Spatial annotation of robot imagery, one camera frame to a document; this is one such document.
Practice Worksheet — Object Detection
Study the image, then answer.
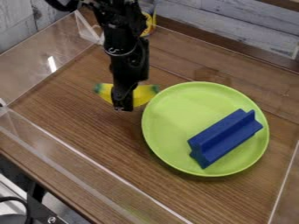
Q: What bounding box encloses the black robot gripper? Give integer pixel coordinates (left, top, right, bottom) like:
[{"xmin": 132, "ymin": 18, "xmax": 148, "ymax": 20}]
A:
[{"xmin": 104, "ymin": 38, "xmax": 149, "ymax": 112}]

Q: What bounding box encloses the yellow toy banana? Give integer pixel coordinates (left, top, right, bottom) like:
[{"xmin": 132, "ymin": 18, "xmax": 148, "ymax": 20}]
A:
[{"xmin": 93, "ymin": 83, "xmax": 159, "ymax": 107}]

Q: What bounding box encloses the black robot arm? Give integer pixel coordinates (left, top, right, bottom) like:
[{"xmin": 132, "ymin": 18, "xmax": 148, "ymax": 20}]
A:
[{"xmin": 44, "ymin": 0, "xmax": 149, "ymax": 111}]

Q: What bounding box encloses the green round plate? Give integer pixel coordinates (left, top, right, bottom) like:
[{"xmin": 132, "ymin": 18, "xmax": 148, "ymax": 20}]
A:
[{"xmin": 141, "ymin": 81, "xmax": 269, "ymax": 177}]

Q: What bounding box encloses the yellow labelled tin can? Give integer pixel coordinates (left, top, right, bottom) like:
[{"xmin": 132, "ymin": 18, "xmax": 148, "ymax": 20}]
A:
[{"xmin": 141, "ymin": 11, "xmax": 156, "ymax": 37}]

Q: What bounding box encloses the blue T-shaped block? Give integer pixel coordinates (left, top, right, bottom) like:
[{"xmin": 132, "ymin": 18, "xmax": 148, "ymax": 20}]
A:
[{"xmin": 187, "ymin": 109, "xmax": 263, "ymax": 169}]

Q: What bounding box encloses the black metal table leg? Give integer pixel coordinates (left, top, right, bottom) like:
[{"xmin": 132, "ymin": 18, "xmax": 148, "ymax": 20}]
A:
[{"xmin": 26, "ymin": 183, "xmax": 68, "ymax": 224}]

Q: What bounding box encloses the clear acrylic corner bracket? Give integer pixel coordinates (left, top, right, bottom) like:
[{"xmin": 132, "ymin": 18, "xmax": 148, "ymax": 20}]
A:
[{"xmin": 74, "ymin": 10, "xmax": 105, "ymax": 46}]

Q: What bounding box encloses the clear acrylic tray wall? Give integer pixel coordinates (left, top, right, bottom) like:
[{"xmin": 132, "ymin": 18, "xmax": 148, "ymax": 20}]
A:
[{"xmin": 0, "ymin": 107, "xmax": 192, "ymax": 224}]

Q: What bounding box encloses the black cable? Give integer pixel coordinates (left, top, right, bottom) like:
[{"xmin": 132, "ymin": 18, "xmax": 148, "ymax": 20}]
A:
[{"xmin": 0, "ymin": 196, "xmax": 32, "ymax": 224}]

